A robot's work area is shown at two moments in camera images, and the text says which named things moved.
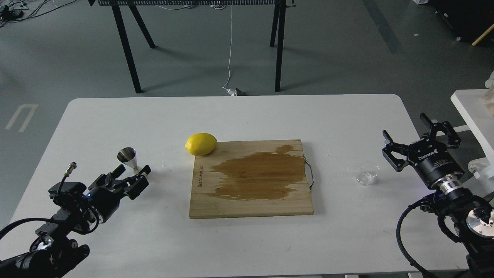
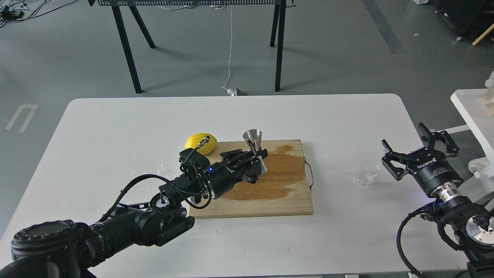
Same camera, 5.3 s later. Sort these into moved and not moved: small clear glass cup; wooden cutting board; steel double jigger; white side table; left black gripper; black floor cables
Moved: steel double jigger; left black gripper
Not moved: black floor cables; wooden cutting board; white side table; small clear glass cup
